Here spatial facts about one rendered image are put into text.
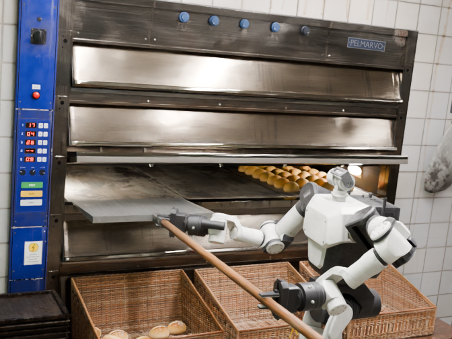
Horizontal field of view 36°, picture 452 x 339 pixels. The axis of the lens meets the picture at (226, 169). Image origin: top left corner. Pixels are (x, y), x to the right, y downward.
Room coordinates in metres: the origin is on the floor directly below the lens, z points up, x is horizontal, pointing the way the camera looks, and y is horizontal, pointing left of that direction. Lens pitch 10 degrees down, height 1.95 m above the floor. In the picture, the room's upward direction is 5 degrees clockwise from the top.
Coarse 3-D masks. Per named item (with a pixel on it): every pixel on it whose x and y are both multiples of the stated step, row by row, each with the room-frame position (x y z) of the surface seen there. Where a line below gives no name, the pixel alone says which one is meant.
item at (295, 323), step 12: (168, 228) 2.68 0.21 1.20; (192, 240) 2.51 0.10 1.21; (204, 252) 2.39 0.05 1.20; (216, 264) 2.29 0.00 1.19; (228, 276) 2.21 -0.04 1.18; (240, 276) 2.16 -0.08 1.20; (252, 288) 2.07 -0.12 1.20; (264, 300) 1.99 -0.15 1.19; (276, 312) 1.92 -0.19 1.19; (288, 312) 1.89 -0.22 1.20; (300, 324) 1.82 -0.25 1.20; (312, 336) 1.76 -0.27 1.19
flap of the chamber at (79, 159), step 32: (96, 160) 2.87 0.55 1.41; (128, 160) 2.93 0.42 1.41; (160, 160) 3.00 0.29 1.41; (192, 160) 3.07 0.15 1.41; (224, 160) 3.15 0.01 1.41; (256, 160) 3.23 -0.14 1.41; (288, 160) 3.31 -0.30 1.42; (320, 160) 3.40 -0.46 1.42; (352, 160) 3.49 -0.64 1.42; (384, 160) 3.58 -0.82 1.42
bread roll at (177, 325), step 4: (172, 324) 3.03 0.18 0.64; (176, 324) 3.04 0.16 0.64; (180, 324) 3.05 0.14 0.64; (184, 324) 3.07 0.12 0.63; (168, 328) 3.03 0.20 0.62; (172, 328) 3.02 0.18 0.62; (176, 328) 3.03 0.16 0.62; (180, 328) 3.03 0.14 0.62; (184, 328) 3.05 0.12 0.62; (172, 332) 3.02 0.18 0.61; (176, 332) 3.02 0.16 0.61; (180, 332) 3.03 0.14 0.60
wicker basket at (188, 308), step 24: (72, 288) 2.93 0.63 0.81; (96, 288) 2.99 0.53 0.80; (120, 288) 3.04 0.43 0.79; (144, 288) 3.09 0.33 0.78; (168, 288) 3.15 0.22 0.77; (192, 288) 3.08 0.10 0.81; (72, 312) 2.91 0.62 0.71; (96, 312) 2.96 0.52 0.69; (120, 312) 3.01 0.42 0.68; (144, 312) 3.06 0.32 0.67; (168, 312) 3.13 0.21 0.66; (192, 312) 3.07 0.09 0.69; (72, 336) 2.88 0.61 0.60; (96, 336) 2.59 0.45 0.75; (168, 336) 3.01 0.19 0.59; (192, 336) 2.73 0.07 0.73; (216, 336) 2.79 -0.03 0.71
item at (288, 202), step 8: (192, 200) 3.27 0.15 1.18; (200, 200) 3.29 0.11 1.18; (208, 200) 3.30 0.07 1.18; (216, 200) 3.32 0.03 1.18; (224, 200) 3.34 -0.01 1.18; (232, 200) 3.35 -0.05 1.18; (240, 200) 3.37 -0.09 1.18; (248, 200) 3.39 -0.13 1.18; (256, 200) 3.41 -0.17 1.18; (264, 200) 3.43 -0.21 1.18; (272, 200) 3.45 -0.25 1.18; (280, 200) 3.47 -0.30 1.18; (288, 200) 3.49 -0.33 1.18; (296, 200) 3.52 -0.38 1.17; (64, 208) 2.96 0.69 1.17; (72, 208) 2.97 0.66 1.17; (208, 208) 3.28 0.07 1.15; (216, 208) 3.30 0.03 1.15; (224, 208) 3.32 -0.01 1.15; (232, 208) 3.34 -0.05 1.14; (240, 208) 3.36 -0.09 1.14; (248, 208) 3.39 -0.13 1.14; (256, 208) 3.41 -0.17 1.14
